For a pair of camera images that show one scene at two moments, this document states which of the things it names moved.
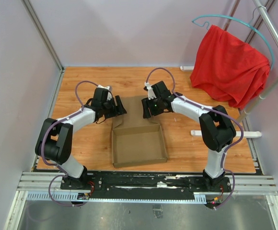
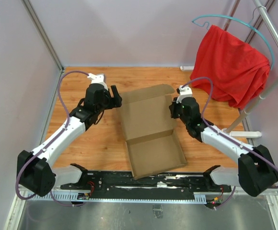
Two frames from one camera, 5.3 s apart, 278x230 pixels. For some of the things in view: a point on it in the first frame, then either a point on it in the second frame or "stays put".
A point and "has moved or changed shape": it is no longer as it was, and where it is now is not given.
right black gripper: (146, 113) → (172, 107)
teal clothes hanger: (244, 22) stays put
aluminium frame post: (44, 34) stays put
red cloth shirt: (227, 69) stays put
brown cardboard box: (136, 140) has moved or changed shape
